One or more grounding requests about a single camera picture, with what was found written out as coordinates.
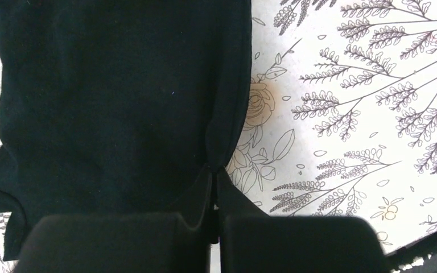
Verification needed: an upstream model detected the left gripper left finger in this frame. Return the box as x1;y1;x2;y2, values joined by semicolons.
15;166;213;272

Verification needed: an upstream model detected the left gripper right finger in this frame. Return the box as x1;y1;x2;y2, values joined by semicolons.
216;169;388;272

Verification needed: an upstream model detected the black underwear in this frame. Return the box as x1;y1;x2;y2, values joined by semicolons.
0;1;252;261

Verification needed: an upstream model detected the floral patterned table mat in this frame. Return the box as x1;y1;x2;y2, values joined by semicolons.
0;1;437;272

